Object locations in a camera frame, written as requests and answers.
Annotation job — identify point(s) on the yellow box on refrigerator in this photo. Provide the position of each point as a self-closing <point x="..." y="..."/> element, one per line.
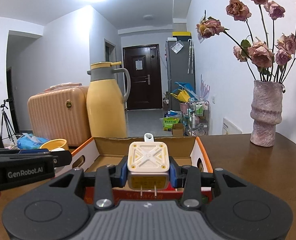
<point x="181" y="33"/>

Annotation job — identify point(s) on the dried pink roses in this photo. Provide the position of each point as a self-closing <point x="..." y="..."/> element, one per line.
<point x="244" y="40"/>

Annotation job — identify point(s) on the wire storage cart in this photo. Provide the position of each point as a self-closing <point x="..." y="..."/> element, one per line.
<point x="197" y="118"/>

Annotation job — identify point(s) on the blue tissue pack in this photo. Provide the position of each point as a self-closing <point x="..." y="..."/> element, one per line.
<point x="27" y="141"/>

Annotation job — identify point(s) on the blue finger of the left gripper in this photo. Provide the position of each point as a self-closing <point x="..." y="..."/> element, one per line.
<point x="61" y="158"/>
<point x="34" y="151"/>

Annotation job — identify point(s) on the green snack box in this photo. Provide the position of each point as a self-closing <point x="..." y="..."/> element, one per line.
<point x="168" y="122"/>

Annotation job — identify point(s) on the pink ceramic vase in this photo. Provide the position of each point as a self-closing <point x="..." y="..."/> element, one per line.
<point x="266" y="111"/>

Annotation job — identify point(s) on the peach ribbed suitcase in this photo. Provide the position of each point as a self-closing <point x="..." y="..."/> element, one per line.
<point x="60" y="112"/>

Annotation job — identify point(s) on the beige square power adapter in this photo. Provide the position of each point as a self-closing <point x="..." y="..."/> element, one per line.
<point x="148" y="166"/>

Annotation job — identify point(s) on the red orange cardboard box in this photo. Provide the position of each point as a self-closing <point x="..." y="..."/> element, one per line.
<point x="97" y="152"/>

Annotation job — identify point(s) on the folded umbrella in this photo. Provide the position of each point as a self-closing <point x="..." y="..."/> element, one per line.
<point x="190" y="56"/>

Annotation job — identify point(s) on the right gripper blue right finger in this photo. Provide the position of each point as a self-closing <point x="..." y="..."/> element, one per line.
<point x="174" y="173"/>

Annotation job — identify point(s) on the red lint brush white handle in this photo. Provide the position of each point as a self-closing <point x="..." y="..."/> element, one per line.
<point x="148" y="137"/>

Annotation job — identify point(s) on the white board on floor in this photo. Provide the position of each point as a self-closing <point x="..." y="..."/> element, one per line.
<point x="229" y="128"/>

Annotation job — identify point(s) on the black tripod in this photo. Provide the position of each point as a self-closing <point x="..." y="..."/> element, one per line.
<point x="5" y="122"/>

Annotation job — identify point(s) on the yellow watering can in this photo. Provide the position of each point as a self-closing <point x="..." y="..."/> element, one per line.
<point x="182" y="96"/>

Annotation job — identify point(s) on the small cardboard box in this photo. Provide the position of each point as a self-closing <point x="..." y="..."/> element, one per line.
<point x="178" y="130"/>

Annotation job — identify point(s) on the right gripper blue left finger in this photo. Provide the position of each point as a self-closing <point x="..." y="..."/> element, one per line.
<point x="122" y="172"/>

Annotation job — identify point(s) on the yellow thermos jug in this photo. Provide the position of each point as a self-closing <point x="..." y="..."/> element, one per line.
<point x="105" y="102"/>

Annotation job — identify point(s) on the grey refrigerator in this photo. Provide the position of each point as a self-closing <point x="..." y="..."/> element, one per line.
<point x="177" y="66"/>

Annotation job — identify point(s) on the yellow mug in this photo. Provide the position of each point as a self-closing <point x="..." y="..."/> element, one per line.
<point x="54" y="144"/>

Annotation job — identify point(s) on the dark brown door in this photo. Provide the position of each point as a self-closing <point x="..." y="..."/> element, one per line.
<point x="143" y="65"/>

